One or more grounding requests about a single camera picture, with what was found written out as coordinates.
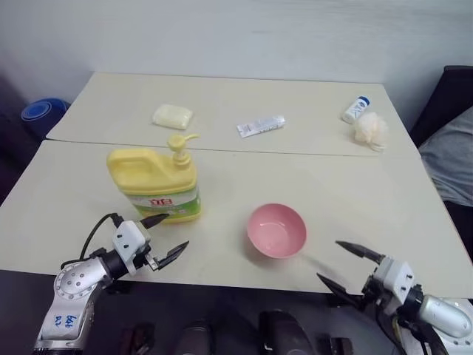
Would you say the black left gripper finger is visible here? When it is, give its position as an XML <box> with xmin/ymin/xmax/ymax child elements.
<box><xmin>154</xmin><ymin>240</ymin><xmax>191</xmax><ymax>271</ymax></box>
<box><xmin>138</xmin><ymin>212</ymin><xmax>169</xmax><ymax>229</ymax></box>

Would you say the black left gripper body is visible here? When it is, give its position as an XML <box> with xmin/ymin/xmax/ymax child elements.
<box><xmin>129</xmin><ymin>240</ymin><xmax>160</xmax><ymax>276</ymax></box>

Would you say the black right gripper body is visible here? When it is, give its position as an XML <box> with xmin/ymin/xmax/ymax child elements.
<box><xmin>358</xmin><ymin>273</ymin><xmax>389</xmax><ymax>315</ymax></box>

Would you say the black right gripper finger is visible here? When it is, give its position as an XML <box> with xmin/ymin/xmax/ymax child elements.
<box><xmin>334</xmin><ymin>240</ymin><xmax>387</xmax><ymax>266</ymax></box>
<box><xmin>316</xmin><ymin>272</ymin><xmax>365</xmax><ymax>308</ymax></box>

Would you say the yellow detergent pump bottle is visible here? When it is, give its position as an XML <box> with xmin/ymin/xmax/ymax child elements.
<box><xmin>106</xmin><ymin>132</ymin><xmax>203</xmax><ymax>226</ymax></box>

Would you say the pink plastic bowl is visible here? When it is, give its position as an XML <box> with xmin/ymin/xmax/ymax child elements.
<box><xmin>246</xmin><ymin>202</ymin><xmax>308</xmax><ymax>260</ymax></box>

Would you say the pale yellow soap bar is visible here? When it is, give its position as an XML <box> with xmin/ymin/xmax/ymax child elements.
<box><xmin>151</xmin><ymin>104</ymin><xmax>195</xmax><ymax>130</ymax></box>

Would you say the silver toothpaste tube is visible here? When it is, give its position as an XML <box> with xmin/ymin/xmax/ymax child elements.
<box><xmin>236</xmin><ymin>114</ymin><xmax>287</xmax><ymax>139</ymax></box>

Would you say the cream mesh bath sponge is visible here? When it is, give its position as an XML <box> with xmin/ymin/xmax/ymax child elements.
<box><xmin>352</xmin><ymin>112</ymin><xmax>390</xmax><ymax>152</ymax></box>

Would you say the grey cushion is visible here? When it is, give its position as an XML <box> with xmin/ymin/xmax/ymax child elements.
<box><xmin>418</xmin><ymin>106</ymin><xmax>473</xmax><ymax>206</ymax></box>

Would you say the white bottle with blue cap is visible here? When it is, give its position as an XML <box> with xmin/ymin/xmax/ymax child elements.
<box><xmin>341</xmin><ymin>96</ymin><xmax>371</xmax><ymax>123</ymax></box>

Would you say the blue round stool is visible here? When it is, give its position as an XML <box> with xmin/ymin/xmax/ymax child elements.
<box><xmin>20</xmin><ymin>98</ymin><xmax>68</xmax><ymax>131</ymax></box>

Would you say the black chair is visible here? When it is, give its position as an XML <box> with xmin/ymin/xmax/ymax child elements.
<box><xmin>409</xmin><ymin>65</ymin><xmax>473</xmax><ymax>282</ymax></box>

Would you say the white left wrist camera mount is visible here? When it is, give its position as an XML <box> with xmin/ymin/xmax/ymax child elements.
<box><xmin>112</xmin><ymin>219</ymin><xmax>152</xmax><ymax>266</ymax></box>

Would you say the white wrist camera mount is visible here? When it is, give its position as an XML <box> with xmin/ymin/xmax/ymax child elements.
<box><xmin>112</xmin><ymin>219</ymin><xmax>152</xmax><ymax>266</ymax></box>
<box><xmin>374</xmin><ymin>256</ymin><xmax>414</xmax><ymax>307</ymax></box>

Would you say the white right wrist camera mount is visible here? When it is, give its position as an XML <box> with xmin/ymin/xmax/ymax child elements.
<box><xmin>374</xmin><ymin>256</ymin><xmax>414</xmax><ymax>307</ymax></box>

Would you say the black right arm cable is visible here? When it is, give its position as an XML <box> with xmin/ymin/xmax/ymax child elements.
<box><xmin>376</xmin><ymin>306</ymin><xmax>450</xmax><ymax>355</ymax></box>

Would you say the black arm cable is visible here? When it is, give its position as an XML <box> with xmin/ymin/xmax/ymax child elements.
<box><xmin>79</xmin><ymin>212</ymin><xmax>123</xmax><ymax>262</ymax></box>
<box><xmin>376</xmin><ymin>306</ymin><xmax>450</xmax><ymax>355</ymax></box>

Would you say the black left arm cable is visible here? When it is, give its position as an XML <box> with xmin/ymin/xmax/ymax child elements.
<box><xmin>79</xmin><ymin>212</ymin><xmax>123</xmax><ymax>262</ymax></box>

